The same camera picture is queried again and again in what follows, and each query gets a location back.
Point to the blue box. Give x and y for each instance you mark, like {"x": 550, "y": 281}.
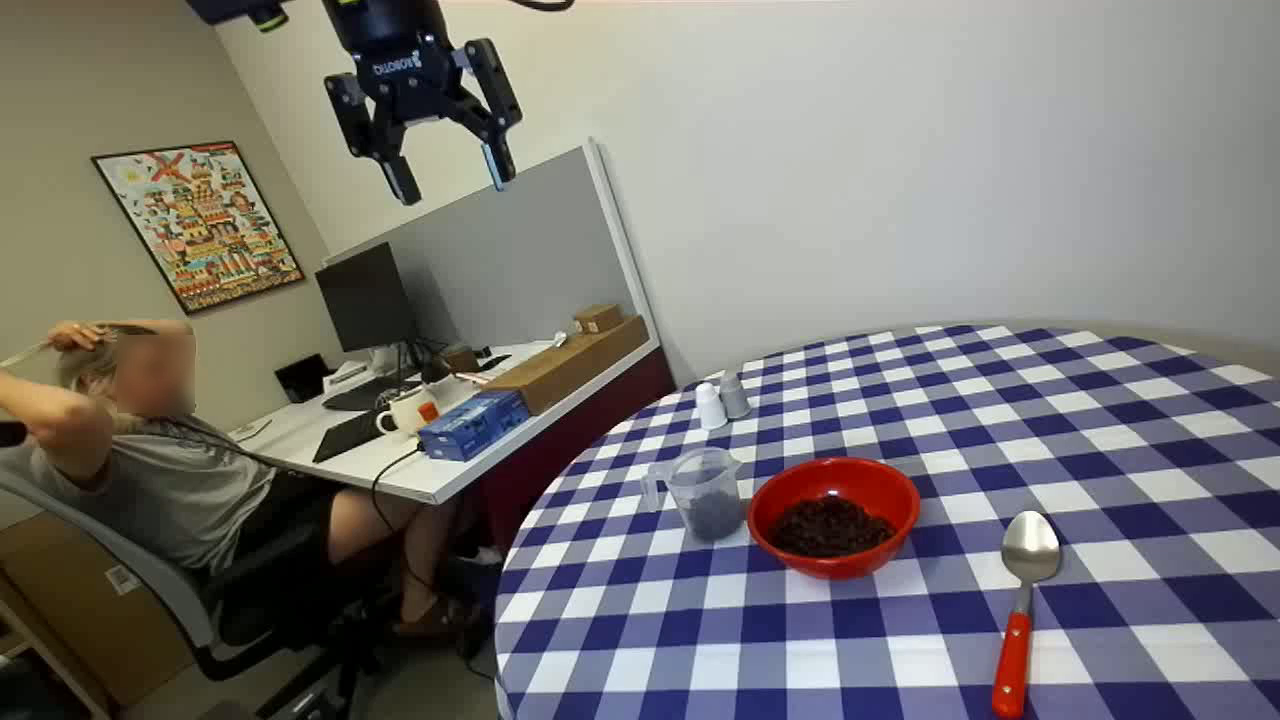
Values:
{"x": 474, "y": 425}

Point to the red plastic bowl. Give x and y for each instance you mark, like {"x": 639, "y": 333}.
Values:
{"x": 767, "y": 525}

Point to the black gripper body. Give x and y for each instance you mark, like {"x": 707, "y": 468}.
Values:
{"x": 402, "y": 64}

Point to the clear plastic measuring cup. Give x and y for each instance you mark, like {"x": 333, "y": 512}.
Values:
{"x": 707, "y": 503}

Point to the framed colourful poster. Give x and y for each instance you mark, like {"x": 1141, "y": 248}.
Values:
{"x": 200, "y": 224}

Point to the white office desk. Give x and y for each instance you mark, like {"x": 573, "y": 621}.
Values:
{"x": 402, "y": 468}

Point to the seated person in grey shirt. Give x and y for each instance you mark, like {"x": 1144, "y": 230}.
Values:
{"x": 175, "y": 486}

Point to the grey pepper shaker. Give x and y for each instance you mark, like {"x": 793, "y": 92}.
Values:
{"x": 738, "y": 398}

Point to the large brown cardboard box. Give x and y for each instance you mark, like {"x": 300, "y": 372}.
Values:
{"x": 83, "y": 600}

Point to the grey black office chair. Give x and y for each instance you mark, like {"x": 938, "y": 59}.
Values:
{"x": 175, "y": 595}

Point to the black keyboard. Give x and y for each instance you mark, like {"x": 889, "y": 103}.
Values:
{"x": 362, "y": 394}

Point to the white salt shaker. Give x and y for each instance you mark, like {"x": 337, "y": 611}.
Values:
{"x": 708, "y": 405}

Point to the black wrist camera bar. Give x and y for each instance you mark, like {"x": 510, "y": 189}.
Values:
{"x": 243, "y": 9}

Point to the black tablet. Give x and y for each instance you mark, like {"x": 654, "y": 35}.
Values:
{"x": 345, "y": 435}

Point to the dark coffee beans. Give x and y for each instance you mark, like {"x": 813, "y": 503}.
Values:
{"x": 834, "y": 529}

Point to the white mug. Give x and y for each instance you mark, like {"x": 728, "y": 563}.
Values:
{"x": 402, "y": 417}

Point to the long cardboard box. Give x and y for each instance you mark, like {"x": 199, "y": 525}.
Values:
{"x": 565, "y": 367}

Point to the blue white checkered tablecloth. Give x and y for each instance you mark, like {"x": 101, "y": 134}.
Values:
{"x": 1135, "y": 600}

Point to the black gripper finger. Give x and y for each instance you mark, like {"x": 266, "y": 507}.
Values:
{"x": 496, "y": 103}
{"x": 350, "y": 112}

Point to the black desk bag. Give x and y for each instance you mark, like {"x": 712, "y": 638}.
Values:
{"x": 304, "y": 378}

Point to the black computer monitor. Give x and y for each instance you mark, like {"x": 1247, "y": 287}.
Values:
{"x": 367, "y": 299}

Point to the grey desk partition panel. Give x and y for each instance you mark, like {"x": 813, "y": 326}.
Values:
{"x": 533, "y": 254}

